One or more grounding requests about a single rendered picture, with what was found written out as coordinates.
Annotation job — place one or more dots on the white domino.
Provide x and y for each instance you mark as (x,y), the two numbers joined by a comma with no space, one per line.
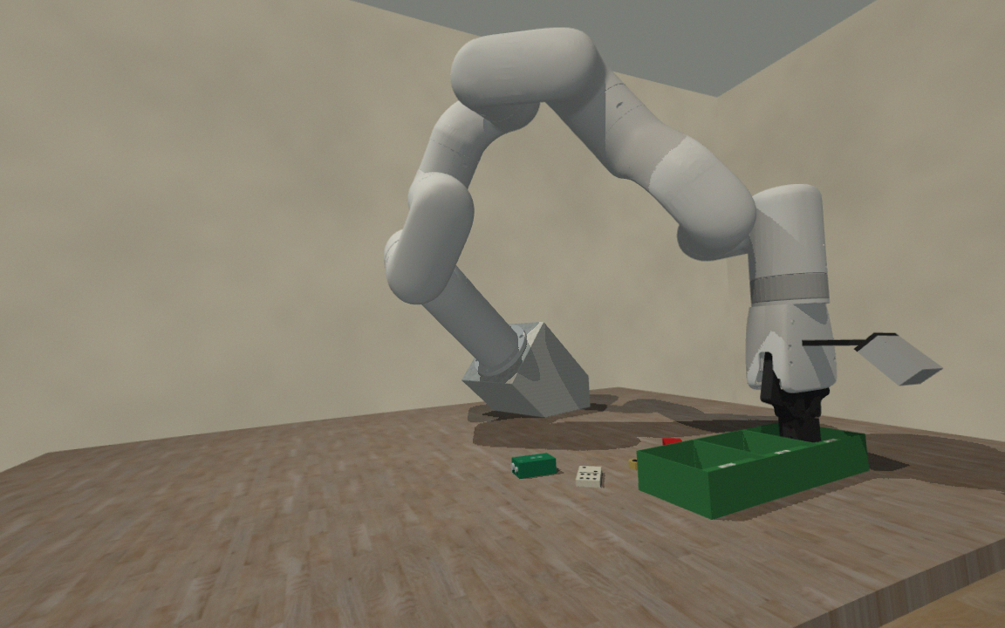
(589,477)

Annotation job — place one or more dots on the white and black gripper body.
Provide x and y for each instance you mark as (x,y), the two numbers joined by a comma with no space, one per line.
(779,327)

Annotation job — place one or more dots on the green rack of bins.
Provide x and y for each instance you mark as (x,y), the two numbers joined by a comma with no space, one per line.
(776,468)

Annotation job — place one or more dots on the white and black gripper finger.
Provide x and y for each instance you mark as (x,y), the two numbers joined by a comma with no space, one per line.
(812,402)
(791,414)

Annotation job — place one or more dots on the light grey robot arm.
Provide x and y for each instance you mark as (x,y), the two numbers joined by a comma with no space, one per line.
(496,78)

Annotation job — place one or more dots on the green 9v battery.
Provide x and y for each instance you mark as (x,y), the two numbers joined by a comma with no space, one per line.
(533,465)

